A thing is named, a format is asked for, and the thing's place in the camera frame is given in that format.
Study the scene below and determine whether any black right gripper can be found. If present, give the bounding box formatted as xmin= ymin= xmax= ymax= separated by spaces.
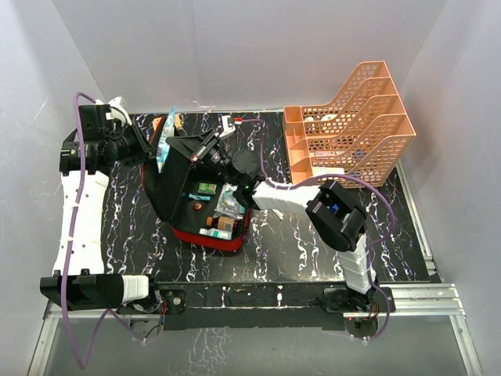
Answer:
xmin=166 ymin=130 xmax=238 ymax=189

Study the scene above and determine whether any green wind oil box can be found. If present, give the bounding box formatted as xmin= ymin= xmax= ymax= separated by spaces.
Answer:
xmin=198 ymin=183 xmax=218 ymax=195

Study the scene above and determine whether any small teal packet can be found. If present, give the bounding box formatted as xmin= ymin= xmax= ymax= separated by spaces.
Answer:
xmin=189 ymin=193 xmax=211 ymax=201

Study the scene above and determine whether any red black medicine case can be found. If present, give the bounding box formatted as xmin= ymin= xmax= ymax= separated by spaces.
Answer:
xmin=142 ymin=132 xmax=250 ymax=252

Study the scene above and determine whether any teal round tape packet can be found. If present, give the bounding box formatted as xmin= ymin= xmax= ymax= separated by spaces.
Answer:
xmin=214 ymin=183 xmax=246 ymax=220

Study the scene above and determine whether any brown medicine bottle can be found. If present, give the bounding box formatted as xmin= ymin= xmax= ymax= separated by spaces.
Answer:
xmin=206 ymin=215 xmax=238 ymax=232

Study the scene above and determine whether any white green pill bottle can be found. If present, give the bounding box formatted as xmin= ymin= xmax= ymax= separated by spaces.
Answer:
xmin=199 ymin=228 xmax=232 ymax=240

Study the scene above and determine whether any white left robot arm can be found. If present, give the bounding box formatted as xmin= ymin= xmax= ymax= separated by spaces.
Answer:
xmin=40 ymin=96 xmax=162 ymax=313

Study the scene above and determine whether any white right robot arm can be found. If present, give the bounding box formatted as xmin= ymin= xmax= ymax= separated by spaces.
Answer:
xmin=165 ymin=115 xmax=377 ymax=311

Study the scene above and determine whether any orange snack packet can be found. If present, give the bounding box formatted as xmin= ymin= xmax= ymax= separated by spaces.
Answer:
xmin=152 ymin=114 xmax=187 ymax=136

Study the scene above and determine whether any orange mesh file organizer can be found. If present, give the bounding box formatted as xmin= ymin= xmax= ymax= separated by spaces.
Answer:
xmin=283 ymin=60 xmax=416 ymax=187

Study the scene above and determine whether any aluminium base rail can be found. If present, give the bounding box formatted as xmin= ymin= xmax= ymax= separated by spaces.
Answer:
xmin=27 ymin=284 xmax=483 ymax=375

